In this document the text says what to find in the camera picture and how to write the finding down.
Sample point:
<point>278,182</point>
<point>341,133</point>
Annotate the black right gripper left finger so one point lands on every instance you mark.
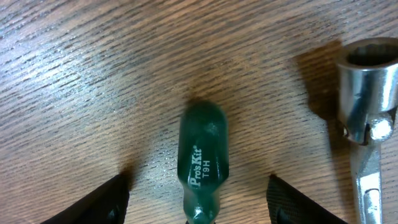
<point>106,205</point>

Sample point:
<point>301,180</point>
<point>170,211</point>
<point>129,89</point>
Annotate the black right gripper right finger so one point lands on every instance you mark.
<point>287,205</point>

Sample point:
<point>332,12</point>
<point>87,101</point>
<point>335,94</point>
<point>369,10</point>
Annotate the green handled screwdriver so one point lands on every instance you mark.
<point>203,160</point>

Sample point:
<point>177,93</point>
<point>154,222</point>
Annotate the silver socket wrench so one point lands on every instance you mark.
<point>367,107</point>

